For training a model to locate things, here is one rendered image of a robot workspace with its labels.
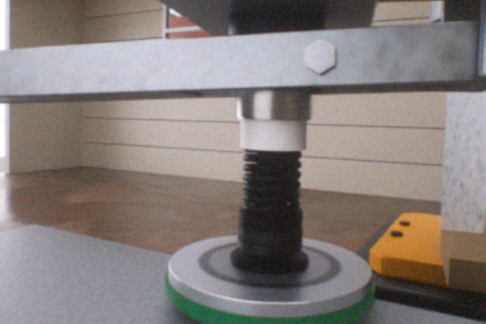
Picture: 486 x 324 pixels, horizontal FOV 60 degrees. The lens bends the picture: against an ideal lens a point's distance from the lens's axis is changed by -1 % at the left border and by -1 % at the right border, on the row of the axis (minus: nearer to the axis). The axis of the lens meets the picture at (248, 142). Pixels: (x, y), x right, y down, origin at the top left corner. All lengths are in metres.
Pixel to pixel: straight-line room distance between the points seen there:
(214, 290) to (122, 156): 8.26
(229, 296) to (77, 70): 0.27
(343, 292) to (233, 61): 0.23
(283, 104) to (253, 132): 0.04
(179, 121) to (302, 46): 7.39
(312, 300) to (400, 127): 6.03
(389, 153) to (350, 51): 6.02
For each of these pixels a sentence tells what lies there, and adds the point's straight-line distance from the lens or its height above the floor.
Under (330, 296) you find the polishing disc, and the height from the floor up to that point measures 0.89.
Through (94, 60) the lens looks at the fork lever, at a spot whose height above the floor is 1.10.
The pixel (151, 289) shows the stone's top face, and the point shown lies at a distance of 0.53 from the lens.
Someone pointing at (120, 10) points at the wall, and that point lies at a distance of 8.91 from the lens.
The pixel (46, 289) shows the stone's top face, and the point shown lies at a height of 0.85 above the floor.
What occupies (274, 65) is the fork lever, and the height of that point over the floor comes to 1.09.
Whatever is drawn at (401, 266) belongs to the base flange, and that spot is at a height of 0.77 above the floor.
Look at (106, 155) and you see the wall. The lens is 8.92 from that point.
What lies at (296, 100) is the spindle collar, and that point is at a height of 1.06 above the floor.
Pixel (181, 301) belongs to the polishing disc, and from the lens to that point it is 0.42.
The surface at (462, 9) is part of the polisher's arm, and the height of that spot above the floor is 1.17.
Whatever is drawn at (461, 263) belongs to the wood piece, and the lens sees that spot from 0.78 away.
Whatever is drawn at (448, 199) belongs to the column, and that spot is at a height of 0.87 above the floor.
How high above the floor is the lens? 1.04
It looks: 3 degrees down
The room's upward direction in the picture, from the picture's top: 2 degrees clockwise
